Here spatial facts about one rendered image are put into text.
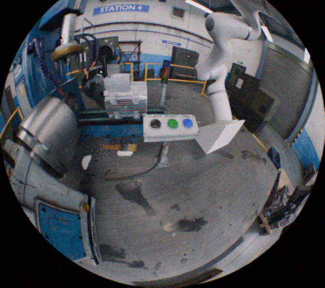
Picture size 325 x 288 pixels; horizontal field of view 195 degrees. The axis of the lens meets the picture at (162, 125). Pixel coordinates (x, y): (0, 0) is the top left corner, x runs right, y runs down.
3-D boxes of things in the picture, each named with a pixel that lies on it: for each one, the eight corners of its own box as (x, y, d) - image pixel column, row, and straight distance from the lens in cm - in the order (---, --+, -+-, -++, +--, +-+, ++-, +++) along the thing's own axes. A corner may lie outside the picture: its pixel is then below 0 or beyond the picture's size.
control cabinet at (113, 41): (101, 92, 394) (96, 38, 381) (103, 88, 439) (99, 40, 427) (120, 90, 382) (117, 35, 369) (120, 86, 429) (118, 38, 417)
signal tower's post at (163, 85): (157, 108, 86) (162, 59, 74) (156, 104, 93) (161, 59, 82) (165, 108, 88) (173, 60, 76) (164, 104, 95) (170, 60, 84)
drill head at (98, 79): (80, 107, 84) (72, 75, 78) (99, 88, 117) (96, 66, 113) (109, 105, 73) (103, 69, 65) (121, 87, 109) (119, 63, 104)
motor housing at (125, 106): (109, 124, 53) (100, 89, 44) (116, 106, 68) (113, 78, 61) (146, 123, 49) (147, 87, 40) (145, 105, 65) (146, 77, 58)
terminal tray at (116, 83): (105, 94, 49) (102, 79, 47) (111, 86, 58) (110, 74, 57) (130, 92, 46) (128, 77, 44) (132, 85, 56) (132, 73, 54)
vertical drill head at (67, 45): (48, 84, 64) (54, 4, 77) (67, 74, 76) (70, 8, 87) (71, 76, 50) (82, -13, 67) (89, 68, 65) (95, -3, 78)
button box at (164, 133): (143, 142, 30) (143, 136, 25) (143, 122, 33) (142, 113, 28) (193, 139, 34) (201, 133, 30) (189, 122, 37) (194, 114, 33)
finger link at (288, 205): (298, 197, 25) (273, 214, 28) (293, 189, 23) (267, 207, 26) (296, 210, 24) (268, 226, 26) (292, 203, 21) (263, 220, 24)
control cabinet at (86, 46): (75, 97, 437) (66, 47, 425) (79, 93, 478) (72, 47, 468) (97, 93, 397) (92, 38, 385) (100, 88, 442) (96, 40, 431)
